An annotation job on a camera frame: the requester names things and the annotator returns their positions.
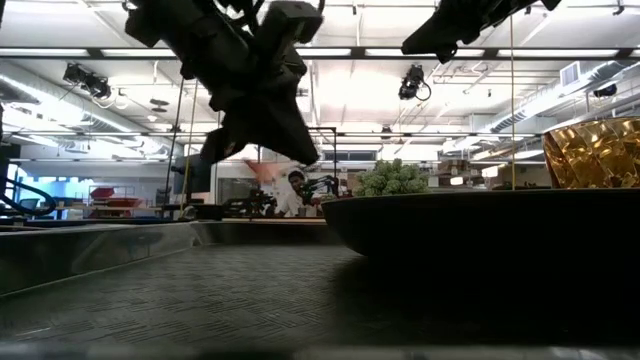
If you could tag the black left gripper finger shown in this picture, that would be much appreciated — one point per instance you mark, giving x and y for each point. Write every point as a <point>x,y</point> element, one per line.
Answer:
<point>220,147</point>
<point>285,132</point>

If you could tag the amber faceted cup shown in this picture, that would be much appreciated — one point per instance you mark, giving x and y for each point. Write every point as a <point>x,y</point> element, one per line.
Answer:
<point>595,155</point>

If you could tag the black round plate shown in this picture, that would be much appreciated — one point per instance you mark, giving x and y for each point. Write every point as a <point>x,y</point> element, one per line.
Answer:
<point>475,220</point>

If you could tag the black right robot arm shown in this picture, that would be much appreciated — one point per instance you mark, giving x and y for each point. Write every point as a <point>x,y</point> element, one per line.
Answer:
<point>547,3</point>

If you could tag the black background robot arm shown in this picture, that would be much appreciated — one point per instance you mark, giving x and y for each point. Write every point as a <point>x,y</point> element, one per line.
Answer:
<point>320,187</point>
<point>250,205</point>

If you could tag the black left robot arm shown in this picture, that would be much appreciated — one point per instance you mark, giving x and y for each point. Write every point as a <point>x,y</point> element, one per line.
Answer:
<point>160,25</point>

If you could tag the black monitor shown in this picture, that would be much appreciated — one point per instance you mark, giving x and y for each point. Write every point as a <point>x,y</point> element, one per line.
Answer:
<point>195,175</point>

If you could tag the person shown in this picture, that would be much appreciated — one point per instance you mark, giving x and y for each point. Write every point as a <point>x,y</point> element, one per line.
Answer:
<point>295,202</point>

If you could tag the red storage bin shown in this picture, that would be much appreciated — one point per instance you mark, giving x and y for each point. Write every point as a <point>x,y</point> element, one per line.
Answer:
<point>120,202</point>

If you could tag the green artificial plant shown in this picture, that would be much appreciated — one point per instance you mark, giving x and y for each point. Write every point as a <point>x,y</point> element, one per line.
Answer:
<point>392,180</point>

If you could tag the black hanging camera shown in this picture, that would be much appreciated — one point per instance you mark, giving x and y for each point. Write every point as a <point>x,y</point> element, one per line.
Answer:
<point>412,82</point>
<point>90,82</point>

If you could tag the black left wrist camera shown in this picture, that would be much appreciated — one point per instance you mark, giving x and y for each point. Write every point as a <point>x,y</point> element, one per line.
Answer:
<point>295,20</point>

